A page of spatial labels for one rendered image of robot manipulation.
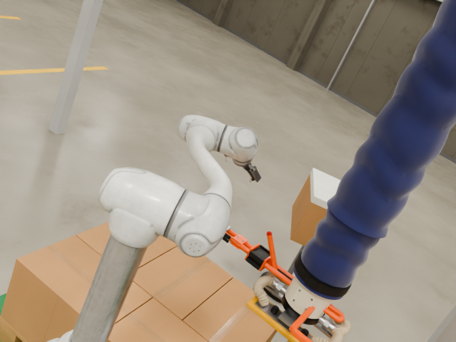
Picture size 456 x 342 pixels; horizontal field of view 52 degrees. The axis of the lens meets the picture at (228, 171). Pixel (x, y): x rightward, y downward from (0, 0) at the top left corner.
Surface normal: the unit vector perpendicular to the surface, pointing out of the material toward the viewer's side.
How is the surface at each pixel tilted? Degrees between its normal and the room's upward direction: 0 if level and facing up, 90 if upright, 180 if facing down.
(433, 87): 72
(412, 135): 81
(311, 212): 90
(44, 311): 90
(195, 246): 95
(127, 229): 91
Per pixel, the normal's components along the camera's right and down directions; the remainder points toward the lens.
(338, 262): -0.08, 0.09
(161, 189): 0.25, -0.55
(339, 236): -0.51, -0.25
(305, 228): -0.15, 0.35
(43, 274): 0.39, -0.84
